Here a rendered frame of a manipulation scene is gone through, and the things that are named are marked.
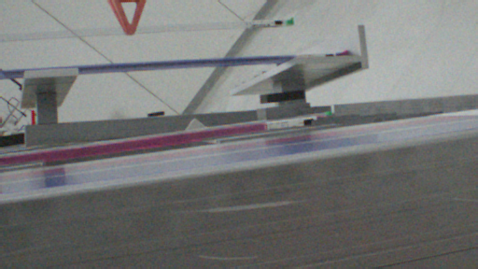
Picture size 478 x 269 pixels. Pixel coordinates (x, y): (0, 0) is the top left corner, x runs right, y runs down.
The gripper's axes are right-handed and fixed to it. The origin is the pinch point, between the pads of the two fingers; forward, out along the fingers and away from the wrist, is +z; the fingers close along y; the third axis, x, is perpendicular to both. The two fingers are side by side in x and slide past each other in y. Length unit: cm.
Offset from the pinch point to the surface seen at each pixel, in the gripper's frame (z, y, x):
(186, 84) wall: -78, -691, 166
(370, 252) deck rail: 30, 102, -7
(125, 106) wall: -60, -697, 102
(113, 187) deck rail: 27, 101, -18
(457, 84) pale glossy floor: 0, -114, 132
